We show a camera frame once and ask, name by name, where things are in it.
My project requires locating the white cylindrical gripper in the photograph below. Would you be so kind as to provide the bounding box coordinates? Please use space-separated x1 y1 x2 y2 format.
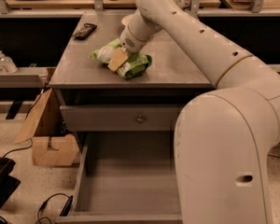
107 27 147 72

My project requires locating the green rice chip bag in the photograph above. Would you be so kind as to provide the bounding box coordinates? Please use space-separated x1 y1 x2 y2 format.
91 38 152 79

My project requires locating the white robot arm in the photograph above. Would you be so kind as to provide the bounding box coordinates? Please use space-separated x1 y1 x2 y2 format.
120 0 280 224

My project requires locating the closed top grey drawer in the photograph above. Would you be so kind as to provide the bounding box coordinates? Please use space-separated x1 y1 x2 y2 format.
61 105 180 132

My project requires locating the grey wooden drawer cabinet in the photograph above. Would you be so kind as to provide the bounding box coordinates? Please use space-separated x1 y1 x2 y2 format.
49 9 216 224

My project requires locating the open middle grey drawer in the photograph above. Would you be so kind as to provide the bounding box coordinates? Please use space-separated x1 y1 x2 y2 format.
57 131 182 224

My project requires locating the white ceramic bowl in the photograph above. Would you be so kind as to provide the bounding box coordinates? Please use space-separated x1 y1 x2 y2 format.
121 14 133 26

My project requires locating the black remote control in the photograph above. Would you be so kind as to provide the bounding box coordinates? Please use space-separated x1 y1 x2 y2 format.
73 23 97 40

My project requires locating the brown cardboard box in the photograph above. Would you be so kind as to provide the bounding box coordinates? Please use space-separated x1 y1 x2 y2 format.
14 88 79 167

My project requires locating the clear sanitizer pump bottle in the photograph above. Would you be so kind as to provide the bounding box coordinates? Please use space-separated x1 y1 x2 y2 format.
0 50 18 74

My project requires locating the black floor equipment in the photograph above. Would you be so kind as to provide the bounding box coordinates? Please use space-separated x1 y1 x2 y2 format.
0 158 21 224

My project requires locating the black floor cable left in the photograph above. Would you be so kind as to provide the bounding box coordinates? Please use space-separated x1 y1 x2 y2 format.
35 192 73 224

